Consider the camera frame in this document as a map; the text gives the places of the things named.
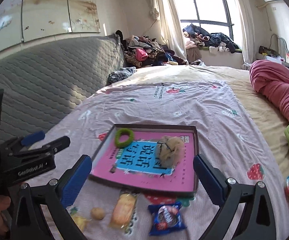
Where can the wall painting panels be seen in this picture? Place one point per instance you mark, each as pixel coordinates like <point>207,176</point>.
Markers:
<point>26,20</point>

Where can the cream curtain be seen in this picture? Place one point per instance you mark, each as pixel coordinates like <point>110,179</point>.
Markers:
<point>164,11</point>

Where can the pink rolled blanket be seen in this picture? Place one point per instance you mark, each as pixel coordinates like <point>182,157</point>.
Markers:
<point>271,79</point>

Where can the small orange bread packet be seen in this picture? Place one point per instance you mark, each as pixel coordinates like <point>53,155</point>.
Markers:
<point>124,209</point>

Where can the grey quilted headboard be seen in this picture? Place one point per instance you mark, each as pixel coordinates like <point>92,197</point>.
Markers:
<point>44,83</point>

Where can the clothes pile by headboard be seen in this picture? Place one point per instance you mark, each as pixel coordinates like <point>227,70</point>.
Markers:
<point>141,51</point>

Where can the walnut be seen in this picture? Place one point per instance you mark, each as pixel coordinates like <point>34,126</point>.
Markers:
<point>97,213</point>

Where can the dark knitted cloth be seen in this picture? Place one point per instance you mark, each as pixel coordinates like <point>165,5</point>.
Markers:
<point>120,74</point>

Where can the blue oreo cookie packet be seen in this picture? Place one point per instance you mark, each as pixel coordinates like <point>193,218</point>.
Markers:
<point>167,218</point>

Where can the clothes pile on windowsill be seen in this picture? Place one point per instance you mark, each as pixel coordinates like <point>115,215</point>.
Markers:
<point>202,38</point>

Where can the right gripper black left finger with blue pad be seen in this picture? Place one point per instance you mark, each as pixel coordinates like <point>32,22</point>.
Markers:
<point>28,218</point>

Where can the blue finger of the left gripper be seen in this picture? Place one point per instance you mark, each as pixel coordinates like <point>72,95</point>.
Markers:
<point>32,138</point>

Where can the pink patterned bed sheet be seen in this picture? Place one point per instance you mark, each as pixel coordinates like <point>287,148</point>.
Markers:
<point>227,136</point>

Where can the beige mesh drawstring pouch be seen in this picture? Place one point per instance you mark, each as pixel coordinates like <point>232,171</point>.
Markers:
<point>170,151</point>

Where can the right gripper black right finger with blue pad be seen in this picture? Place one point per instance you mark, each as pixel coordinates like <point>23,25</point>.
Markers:
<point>257,220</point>

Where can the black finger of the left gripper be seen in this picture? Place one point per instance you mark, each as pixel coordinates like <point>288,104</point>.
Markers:
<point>52,147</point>

